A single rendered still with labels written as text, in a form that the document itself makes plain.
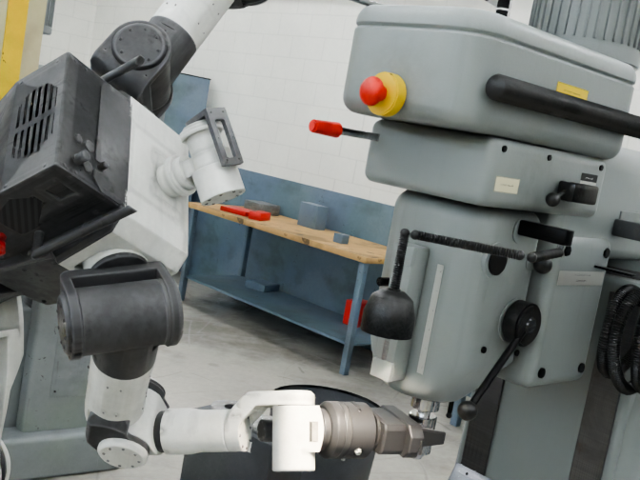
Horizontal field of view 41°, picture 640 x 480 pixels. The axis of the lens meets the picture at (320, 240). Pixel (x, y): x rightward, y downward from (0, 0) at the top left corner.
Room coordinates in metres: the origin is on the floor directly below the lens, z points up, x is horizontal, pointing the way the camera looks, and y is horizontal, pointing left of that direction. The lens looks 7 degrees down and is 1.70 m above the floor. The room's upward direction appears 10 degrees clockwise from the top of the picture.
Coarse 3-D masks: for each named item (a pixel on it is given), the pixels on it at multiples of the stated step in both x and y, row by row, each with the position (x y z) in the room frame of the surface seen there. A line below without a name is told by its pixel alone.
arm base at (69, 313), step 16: (64, 272) 1.14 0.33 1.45; (80, 272) 1.14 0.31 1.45; (96, 272) 1.14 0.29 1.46; (112, 272) 1.15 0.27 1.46; (128, 272) 1.16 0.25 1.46; (144, 272) 1.17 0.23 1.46; (160, 272) 1.16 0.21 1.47; (64, 288) 1.09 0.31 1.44; (176, 288) 1.13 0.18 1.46; (64, 304) 1.07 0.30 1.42; (176, 304) 1.12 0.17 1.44; (64, 320) 1.07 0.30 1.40; (80, 320) 1.06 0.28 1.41; (176, 320) 1.11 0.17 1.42; (64, 336) 1.08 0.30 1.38; (80, 336) 1.06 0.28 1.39; (176, 336) 1.12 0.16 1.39; (80, 352) 1.07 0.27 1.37
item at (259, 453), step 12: (204, 408) 1.74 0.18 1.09; (216, 408) 1.71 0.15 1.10; (228, 408) 1.75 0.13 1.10; (252, 432) 1.64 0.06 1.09; (252, 444) 1.62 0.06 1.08; (264, 444) 1.60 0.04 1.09; (192, 456) 1.70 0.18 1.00; (204, 456) 1.69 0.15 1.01; (216, 456) 1.67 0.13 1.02; (228, 456) 1.65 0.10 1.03; (240, 456) 1.63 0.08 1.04; (252, 456) 1.62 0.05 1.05; (264, 456) 1.60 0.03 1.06; (192, 468) 1.70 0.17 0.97; (204, 468) 1.68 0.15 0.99; (216, 468) 1.67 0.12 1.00; (228, 468) 1.65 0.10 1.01; (240, 468) 1.63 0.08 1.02; (252, 468) 1.61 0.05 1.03; (264, 468) 1.60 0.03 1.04
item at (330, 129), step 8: (312, 120) 1.27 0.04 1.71; (320, 120) 1.28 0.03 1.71; (312, 128) 1.27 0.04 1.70; (320, 128) 1.27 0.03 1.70; (328, 128) 1.28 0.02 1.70; (336, 128) 1.29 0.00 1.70; (344, 128) 1.31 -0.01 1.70; (336, 136) 1.30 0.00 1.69; (352, 136) 1.33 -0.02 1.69; (360, 136) 1.34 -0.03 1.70; (368, 136) 1.35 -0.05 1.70; (376, 136) 1.36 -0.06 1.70
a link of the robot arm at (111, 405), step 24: (96, 384) 1.19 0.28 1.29; (120, 384) 1.17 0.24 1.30; (144, 384) 1.20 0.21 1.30; (96, 408) 1.22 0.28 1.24; (120, 408) 1.21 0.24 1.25; (144, 408) 1.28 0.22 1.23; (96, 432) 1.24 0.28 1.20; (120, 432) 1.24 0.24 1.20; (120, 456) 1.26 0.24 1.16; (144, 456) 1.26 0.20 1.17
